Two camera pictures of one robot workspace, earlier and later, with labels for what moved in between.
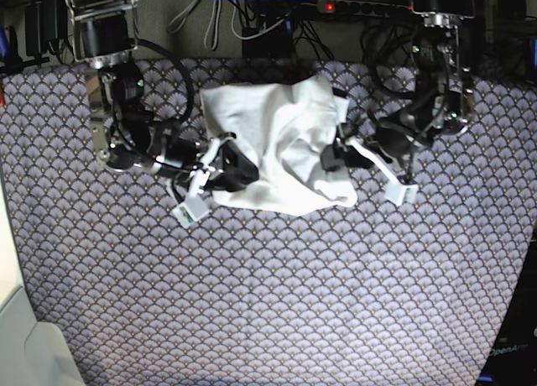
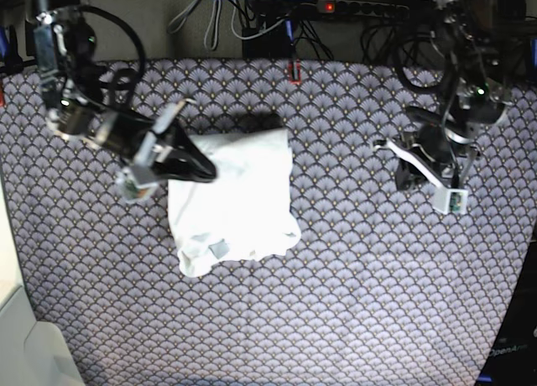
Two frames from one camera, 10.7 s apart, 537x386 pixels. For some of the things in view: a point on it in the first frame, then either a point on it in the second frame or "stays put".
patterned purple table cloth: [370, 294] stays put
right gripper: [399, 133] → [445, 150]
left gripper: [237, 170] → [123, 135]
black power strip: [357, 7] stays put
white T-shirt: [284, 126] → [247, 211]
